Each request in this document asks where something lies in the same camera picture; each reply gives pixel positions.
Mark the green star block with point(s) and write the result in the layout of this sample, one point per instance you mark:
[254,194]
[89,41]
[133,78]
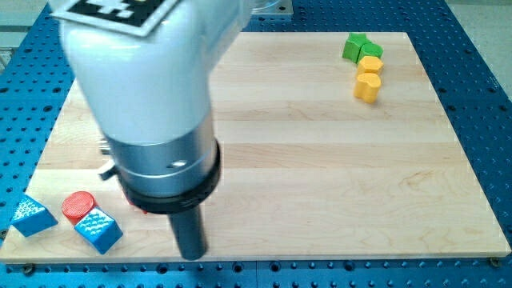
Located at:
[353,45]

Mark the wooden board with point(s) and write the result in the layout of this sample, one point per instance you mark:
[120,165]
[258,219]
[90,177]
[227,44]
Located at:
[309,171]

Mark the black and white marker tag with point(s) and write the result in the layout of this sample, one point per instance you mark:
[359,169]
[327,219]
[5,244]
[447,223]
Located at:
[133,17]

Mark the blue cube block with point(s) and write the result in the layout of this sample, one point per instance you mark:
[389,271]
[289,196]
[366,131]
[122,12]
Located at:
[99,229]

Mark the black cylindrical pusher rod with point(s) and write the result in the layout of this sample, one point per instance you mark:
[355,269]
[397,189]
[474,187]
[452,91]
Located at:
[189,233]

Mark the yellow heart block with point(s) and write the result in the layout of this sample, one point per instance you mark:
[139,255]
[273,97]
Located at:
[367,87]

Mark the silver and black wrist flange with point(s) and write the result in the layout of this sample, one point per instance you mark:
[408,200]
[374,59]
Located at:
[165,164]

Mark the red cylinder block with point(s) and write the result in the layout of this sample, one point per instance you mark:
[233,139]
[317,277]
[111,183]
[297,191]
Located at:
[77,205]

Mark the green rounded block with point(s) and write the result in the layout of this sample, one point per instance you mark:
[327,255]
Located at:
[370,49]

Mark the yellow hexagon block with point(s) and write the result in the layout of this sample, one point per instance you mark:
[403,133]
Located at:
[370,65]

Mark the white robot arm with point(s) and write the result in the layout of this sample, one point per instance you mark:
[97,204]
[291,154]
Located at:
[144,69]

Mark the blue triangular block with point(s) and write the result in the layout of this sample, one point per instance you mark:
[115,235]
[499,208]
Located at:
[32,217]

